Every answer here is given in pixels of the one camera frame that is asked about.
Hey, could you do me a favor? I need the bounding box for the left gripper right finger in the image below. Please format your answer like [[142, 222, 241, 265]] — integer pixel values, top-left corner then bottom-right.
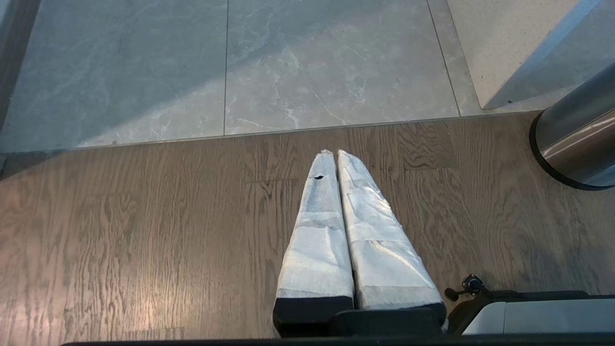
[[337, 149, 447, 333]]

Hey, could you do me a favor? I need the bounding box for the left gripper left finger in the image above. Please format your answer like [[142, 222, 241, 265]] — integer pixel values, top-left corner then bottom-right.
[[272, 149, 355, 338]]

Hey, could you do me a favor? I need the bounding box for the steel trash bin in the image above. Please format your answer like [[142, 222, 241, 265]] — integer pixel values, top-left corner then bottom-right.
[[529, 62, 615, 191]]

